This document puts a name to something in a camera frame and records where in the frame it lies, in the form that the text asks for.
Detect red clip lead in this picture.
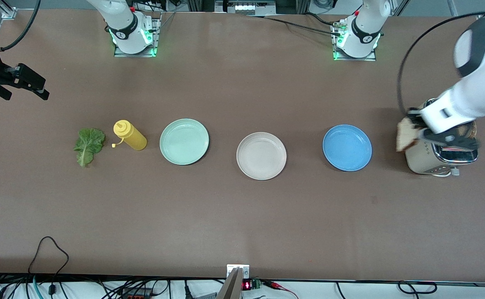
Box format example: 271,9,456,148
263,280,299,299

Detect beige plate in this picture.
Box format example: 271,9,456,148
236,132,287,181

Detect green lettuce leaf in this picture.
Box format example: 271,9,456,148
73,128,106,168

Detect light green plate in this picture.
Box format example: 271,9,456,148
160,119,210,166

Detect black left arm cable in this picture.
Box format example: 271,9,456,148
397,12,485,117

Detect black device with lights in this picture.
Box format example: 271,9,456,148
215,0,276,15

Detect beige chrome toaster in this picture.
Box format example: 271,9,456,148
404,99,479,178

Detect brown bread slice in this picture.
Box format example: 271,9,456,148
396,118,419,152
456,122,478,140

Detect black base power cable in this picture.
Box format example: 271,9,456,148
246,14,342,37

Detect thin black looped cable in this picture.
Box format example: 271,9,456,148
28,236,69,296

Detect coiled black cable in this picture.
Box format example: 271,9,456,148
398,281,438,294

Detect blue plate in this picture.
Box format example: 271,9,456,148
322,125,373,172

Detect yellow squeeze bottle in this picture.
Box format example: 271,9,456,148
112,120,148,151

